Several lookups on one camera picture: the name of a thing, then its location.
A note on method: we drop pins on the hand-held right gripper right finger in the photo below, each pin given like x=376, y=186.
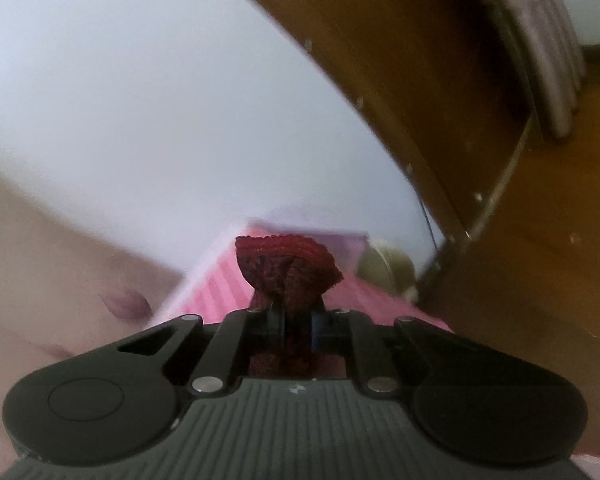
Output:
x=320, y=329

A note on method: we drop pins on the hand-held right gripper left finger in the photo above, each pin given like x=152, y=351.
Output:
x=279, y=324

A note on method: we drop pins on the dark red knitted garment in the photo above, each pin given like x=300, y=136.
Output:
x=285, y=267

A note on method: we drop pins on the pink checked bedsheet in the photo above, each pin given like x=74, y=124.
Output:
x=215, y=290

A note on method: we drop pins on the beige round object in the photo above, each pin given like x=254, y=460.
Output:
x=386, y=266

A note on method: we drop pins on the patterned beige curtain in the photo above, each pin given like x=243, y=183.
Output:
x=45, y=270

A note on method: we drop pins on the brown wooden door frame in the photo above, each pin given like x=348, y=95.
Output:
x=540, y=45

